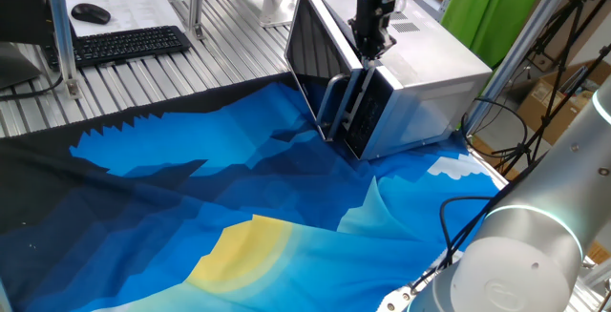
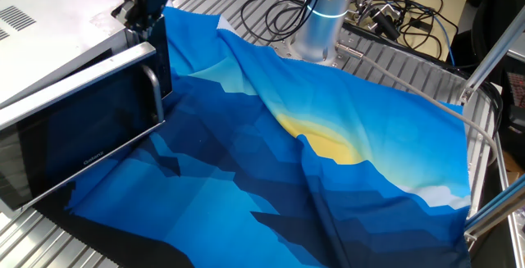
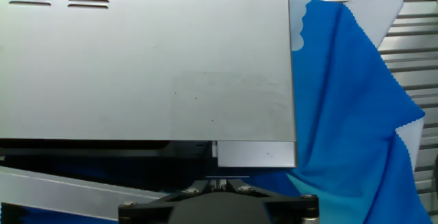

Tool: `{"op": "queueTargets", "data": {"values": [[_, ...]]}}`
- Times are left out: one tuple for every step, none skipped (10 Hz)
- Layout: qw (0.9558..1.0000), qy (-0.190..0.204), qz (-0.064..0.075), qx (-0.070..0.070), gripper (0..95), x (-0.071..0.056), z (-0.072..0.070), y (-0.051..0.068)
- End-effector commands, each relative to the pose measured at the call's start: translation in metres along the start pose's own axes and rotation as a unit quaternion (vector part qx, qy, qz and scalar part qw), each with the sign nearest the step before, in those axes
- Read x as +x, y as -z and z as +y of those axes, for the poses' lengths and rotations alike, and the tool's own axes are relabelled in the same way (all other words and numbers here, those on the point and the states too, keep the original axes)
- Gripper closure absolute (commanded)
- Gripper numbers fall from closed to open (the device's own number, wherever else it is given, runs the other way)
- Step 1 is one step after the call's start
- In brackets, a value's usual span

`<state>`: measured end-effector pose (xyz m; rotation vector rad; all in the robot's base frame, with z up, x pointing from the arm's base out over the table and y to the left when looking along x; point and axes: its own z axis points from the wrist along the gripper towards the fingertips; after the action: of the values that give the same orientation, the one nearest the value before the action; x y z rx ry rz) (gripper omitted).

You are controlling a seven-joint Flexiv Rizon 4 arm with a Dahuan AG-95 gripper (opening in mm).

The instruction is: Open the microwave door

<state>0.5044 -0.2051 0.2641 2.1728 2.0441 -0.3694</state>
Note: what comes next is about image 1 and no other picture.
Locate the black computer mouse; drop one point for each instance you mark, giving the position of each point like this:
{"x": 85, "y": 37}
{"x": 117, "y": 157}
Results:
{"x": 90, "y": 13}

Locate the black computer monitor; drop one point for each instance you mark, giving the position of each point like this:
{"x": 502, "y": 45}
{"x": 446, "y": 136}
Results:
{"x": 19, "y": 21}

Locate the aluminium frame post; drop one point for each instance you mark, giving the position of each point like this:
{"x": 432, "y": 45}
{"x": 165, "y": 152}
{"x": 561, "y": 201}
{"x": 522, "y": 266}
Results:
{"x": 62, "y": 30}
{"x": 196, "y": 2}

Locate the brown cardboard box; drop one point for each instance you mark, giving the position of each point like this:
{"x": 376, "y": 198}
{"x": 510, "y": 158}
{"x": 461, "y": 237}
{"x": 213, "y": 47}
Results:
{"x": 549, "y": 107}

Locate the silver microwave oven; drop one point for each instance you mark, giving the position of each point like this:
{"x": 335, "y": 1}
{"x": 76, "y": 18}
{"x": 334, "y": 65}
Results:
{"x": 420, "y": 78}

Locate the black computer keyboard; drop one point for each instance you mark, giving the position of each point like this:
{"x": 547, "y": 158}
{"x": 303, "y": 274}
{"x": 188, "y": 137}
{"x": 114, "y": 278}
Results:
{"x": 119, "y": 45}

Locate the black camera tripod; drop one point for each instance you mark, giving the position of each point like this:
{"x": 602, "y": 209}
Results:
{"x": 554, "y": 88}

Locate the blue mountain print cloth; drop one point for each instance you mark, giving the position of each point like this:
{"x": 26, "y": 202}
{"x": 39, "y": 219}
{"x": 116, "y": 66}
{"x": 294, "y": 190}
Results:
{"x": 238, "y": 197}

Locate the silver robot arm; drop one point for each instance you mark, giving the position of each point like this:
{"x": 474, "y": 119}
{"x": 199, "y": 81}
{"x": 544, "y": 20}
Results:
{"x": 534, "y": 235}

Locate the slanted aluminium frame beam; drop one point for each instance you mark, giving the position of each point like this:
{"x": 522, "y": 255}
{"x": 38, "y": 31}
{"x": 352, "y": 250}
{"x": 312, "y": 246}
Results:
{"x": 520, "y": 49}

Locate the black glass microwave door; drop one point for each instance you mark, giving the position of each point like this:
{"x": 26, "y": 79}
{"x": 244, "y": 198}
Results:
{"x": 317, "y": 59}

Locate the green curtain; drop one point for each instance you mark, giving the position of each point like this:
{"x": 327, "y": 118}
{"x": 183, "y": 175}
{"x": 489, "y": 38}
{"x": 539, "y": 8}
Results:
{"x": 491, "y": 6}

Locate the white mouse pad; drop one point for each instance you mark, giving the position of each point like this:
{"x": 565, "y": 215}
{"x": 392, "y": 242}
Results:
{"x": 129, "y": 12}

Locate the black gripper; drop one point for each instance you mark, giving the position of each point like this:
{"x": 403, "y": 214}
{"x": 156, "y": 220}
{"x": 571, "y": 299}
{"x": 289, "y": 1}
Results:
{"x": 372, "y": 21}

